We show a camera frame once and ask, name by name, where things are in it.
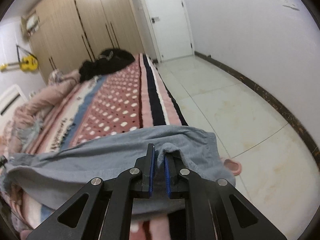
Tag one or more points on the pink slipper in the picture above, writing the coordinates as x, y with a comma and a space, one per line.
234, 166

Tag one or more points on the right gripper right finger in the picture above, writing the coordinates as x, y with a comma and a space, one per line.
214, 209

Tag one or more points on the grey-blue pants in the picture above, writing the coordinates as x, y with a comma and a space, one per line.
52, 178

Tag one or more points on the white door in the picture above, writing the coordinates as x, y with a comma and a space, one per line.
170, 27

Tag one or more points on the black clothes pile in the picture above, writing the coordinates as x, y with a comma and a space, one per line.
108, 62

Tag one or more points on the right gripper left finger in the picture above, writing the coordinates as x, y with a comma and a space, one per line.
102, 209

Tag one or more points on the striped dotted bed blanket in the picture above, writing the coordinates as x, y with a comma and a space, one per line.
132, 98

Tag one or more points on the beige wardrobe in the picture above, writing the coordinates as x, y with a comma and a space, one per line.
68, 32

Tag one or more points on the pink quilt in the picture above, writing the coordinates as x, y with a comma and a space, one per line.
27, 122

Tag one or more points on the white air conditioner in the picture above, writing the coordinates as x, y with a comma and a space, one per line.
11, 98

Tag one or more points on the yellow ukulele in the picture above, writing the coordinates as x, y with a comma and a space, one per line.
27, 61

